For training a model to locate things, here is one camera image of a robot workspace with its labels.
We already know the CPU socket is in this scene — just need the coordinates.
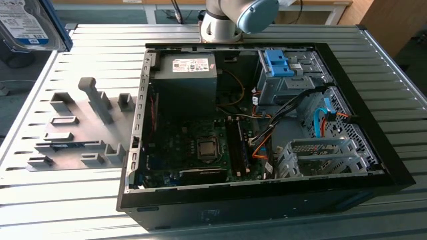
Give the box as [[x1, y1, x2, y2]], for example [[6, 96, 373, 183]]
[[194, 135, 221, 165]]

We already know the red twisted wire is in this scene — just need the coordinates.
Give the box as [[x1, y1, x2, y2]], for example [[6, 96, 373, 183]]
[[149, 94, 160, 132]]

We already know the grey parts rack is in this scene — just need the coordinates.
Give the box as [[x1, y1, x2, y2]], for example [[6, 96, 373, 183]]
[[25, 77, 134, 174]]

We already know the brown wooden cabinet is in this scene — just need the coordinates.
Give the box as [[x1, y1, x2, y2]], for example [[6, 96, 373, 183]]
[[338, 0, 427, 60]]

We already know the black RAM stick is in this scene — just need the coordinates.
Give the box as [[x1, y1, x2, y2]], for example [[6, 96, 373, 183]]
[[234, 116, 252, 175], [225, 116, 242, 177]]

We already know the green motherboard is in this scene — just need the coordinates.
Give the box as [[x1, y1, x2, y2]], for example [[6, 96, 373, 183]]
[[142, 117, 268, 188]]

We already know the CPU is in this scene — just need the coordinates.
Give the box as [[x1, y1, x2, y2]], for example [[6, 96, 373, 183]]
[[198, 143, 217, 157]]

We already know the hard disk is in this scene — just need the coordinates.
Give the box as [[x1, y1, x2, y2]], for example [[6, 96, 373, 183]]
[[0, 0, 73, 53]]

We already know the black wire waste basket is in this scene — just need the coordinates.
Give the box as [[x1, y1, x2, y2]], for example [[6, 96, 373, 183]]
[[0, 49, 37, 69]]

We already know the black graphics card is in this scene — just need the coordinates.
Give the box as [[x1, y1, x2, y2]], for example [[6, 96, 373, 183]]
[[178, 167, 228, 186]]

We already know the orange wire with black connector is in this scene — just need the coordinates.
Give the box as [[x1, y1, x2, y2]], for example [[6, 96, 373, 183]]
[[320, 111, 352, 138]]

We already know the blue drive latch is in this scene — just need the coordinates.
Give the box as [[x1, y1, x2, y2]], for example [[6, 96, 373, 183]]
[[264, 49, 297, 78]]

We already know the blue wire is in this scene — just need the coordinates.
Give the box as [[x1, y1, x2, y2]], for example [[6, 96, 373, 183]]
[[312, 97, 332, 139]]

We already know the metal disk bay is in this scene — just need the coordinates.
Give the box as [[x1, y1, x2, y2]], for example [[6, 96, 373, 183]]
[[274, 136, 381, 180]]

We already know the orange flat wire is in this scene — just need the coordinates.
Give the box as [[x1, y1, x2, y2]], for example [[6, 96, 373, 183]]
[[250, 141, 270, 160]]

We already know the black open PC case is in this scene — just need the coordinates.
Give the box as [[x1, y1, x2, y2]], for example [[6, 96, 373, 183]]
[[114, 42, 417, 231]]

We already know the grey power supply unit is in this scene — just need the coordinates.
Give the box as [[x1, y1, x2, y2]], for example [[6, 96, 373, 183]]
[[149, 52, 220, 115]]

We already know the metal drive cage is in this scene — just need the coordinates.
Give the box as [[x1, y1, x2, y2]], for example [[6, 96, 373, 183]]
[[256, 49, 334, 106]]

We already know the thin yellow wire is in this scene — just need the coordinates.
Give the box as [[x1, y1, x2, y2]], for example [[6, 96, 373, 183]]
[[214, 69, 246, 108]]

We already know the green RAM stick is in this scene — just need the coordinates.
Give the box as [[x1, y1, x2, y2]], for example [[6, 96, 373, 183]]
[[49, 142, 86, 152]]

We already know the white-framed wooden desk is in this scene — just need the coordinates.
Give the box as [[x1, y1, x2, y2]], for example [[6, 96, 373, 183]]
[[52, 0, 354, 26]]

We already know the black cable bundle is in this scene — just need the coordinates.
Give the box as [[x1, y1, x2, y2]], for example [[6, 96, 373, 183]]
[[248, 86, 326, 148]]

